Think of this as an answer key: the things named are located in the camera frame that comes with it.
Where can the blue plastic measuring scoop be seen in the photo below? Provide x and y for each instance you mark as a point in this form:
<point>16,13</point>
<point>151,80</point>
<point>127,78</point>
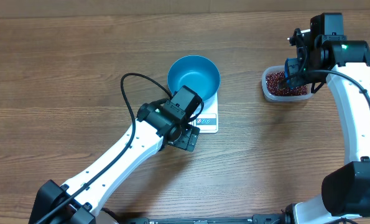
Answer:
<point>294,73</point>

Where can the clear plastic food container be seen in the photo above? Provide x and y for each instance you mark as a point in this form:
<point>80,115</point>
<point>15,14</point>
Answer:
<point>281,99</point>

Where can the white digital kitchen scale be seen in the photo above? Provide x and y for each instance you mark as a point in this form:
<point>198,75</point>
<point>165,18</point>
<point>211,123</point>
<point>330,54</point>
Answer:
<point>208,120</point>

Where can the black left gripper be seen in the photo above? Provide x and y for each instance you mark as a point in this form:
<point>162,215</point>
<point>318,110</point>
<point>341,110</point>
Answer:
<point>189,137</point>

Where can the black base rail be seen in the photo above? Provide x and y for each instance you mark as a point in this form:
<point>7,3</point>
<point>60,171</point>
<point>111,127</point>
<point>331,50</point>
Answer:
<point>285,217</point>

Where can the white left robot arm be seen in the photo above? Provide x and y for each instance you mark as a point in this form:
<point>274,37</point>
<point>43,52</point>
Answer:
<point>157,124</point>

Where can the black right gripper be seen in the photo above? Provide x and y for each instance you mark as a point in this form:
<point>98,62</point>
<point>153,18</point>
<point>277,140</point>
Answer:
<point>301,82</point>

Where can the teal blue bowl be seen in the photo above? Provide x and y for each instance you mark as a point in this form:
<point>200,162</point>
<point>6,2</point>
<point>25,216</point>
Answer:
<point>198,73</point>

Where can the red adzuki beans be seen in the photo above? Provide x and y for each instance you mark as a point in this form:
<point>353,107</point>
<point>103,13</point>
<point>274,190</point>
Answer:
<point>272,82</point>

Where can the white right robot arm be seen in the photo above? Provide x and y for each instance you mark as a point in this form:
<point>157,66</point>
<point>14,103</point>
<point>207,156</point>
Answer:
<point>326,57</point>

